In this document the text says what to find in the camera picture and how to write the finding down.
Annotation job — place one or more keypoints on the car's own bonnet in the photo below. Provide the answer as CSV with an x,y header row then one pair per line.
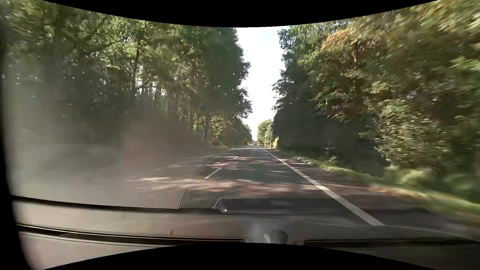
x,y
150,240

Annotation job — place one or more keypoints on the grey asphalt road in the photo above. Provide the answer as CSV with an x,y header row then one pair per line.
x,y
258,170

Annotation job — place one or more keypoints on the grass verge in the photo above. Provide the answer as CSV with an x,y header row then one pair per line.
x,y
412,187

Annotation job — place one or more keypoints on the row of trees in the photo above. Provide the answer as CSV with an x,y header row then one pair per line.
x,y
112,86
375,93

